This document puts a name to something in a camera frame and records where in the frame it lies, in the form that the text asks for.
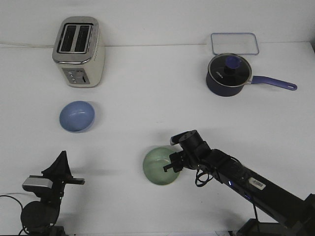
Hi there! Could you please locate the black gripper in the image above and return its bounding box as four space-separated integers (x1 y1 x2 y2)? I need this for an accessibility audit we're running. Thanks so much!
29 150 85 197
163 136 211 172

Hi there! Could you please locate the green bowl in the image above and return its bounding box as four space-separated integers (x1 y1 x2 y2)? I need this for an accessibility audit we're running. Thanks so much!
142 147 180 185

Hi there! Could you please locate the blue bowl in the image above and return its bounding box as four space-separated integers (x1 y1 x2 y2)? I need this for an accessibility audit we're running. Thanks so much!
59 101 95 133

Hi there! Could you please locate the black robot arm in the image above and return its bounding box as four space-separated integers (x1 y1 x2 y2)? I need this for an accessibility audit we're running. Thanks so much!
20 150 85 236
163 130 315 236

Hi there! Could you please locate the dark blue saucepan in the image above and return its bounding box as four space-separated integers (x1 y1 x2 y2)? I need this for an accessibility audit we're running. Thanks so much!
206 55 298 97

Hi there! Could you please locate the glass pot lid blue knob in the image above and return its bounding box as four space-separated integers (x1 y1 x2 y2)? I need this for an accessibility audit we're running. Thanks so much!
208 54 252 87

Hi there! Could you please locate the cream and steel toaster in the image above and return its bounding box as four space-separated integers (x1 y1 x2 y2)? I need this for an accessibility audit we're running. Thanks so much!
52 16 105 88

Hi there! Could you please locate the clear container lid blue rim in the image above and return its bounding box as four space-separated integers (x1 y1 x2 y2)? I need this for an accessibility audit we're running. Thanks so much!
210 32 259 55

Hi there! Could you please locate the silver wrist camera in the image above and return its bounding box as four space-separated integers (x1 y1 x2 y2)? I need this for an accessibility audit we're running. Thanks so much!
170 130 201 146
22 177 53 191

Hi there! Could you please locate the white toaster power cord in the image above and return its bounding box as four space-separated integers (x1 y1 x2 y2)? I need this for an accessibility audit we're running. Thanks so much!
0 42 55 49

